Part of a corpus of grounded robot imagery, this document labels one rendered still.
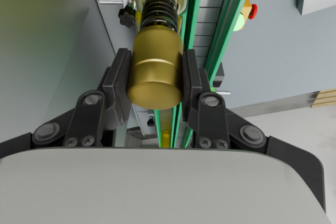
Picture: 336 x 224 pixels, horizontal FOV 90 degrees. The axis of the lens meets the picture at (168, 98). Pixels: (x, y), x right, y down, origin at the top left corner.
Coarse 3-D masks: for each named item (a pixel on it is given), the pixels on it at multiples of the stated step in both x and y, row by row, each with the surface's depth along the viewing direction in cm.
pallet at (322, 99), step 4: (332, 88) 202; (320, 92) 213; (324, 92) 211; (328, 92) 209; (332, 92) 209; (316, 96) 219; (320, 96) 218; (324, 96) 218; (328, 96) 221; (332, 96) 219; (316, 100) 227; (320, 100) 227; (324, 100) 227; (328, 100) 226; (332, 100) 226; (312, 104) 238; (316, 104) 236; (320, 104) 236; (324, 104) 236; (328, 104) 236; (332, 104) 236
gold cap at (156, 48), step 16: (144, 32) 11; (160, 32) 10; (144, 48) 10; (160, 48) 10; (176, 48) 10; (144, 64) 9; (160, 64) 9; (176, 64) 10; (128, 80) 10; (144, 80) 9; (160, 80) 9; (176, 80) 9; (128, 96) 10; (144, 96) 10; (160, 96) 10; (176, 96) 10
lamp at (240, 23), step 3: (240, 12) 44; (240, 15) 43; (240, 18) 43; (243, 18) 44; (237, 21) 44; (240, 21) 44; (243, 21) 44; (237, 24) 44; (240, 24) 44; (234, 27) 45; (237, 27) 45; (240, 27) 45; (234, 30) 46
